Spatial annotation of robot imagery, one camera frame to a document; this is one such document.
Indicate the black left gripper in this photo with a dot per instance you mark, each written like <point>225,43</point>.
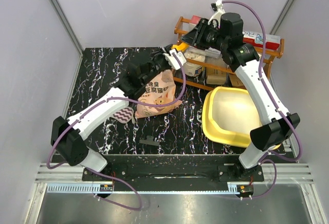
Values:
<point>159,53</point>

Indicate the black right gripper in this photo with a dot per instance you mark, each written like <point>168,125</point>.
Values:
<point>196,35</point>

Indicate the yellow plastic litter scoop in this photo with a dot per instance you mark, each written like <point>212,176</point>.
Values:
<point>180,47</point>

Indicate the pink cat litter bag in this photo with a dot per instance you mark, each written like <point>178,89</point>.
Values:
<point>159,91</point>

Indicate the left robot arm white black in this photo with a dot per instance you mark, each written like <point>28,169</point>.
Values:
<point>68,135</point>

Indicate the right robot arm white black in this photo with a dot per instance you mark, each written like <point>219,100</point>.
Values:
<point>278,123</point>

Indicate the red 3D toothpaste box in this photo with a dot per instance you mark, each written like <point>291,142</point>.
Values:
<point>195,19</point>

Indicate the brown cardboard box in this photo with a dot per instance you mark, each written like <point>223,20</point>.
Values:
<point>235,81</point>

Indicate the yellow litter box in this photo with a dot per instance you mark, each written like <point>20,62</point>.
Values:
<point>228,116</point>

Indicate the purple wavy striped sponge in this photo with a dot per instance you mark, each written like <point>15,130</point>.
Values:
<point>124,115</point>

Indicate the grey metal scraper blade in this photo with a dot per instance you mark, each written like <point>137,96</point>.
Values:
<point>149,141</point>

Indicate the wooden two-tier shelf rack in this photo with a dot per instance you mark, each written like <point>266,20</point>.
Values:
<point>214,60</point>

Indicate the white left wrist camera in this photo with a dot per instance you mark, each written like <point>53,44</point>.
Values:
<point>176,59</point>

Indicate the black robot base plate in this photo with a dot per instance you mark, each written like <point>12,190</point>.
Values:
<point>205,170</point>

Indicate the aluminium frame rail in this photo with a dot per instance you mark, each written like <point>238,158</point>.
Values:
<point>286,173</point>

